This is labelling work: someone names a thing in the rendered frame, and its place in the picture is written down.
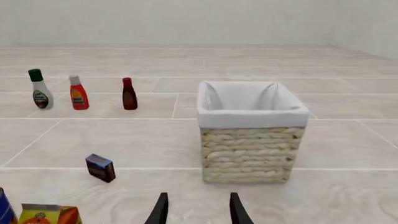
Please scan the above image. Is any dark brown pudding box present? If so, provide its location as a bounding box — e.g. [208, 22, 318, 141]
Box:
[85, 153, 116, 184]

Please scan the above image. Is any red bottle with white cap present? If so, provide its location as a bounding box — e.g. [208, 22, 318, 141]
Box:
[68, 75, 90, 110]

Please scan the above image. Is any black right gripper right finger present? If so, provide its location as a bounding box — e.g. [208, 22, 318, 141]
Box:
[229, 192, 255, 224]

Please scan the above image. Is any orange juice carton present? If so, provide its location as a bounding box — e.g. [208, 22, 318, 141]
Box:
[18, 203, 83, 224]

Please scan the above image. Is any blue carton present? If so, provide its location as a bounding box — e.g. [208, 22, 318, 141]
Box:
[0, 187, 19, 224]

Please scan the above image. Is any woven basket with white liner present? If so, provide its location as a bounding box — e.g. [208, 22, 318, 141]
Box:
[197, 80, 310, 184]

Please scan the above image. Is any white bottle with green cap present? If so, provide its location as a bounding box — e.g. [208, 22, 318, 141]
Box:
[27, 68, 55, 110]

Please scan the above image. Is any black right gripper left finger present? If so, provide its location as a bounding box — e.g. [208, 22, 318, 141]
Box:
[144, 192, 169, 224]

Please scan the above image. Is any dark red sauce bottle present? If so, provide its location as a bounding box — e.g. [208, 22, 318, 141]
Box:
[122, 77, 138, 111]

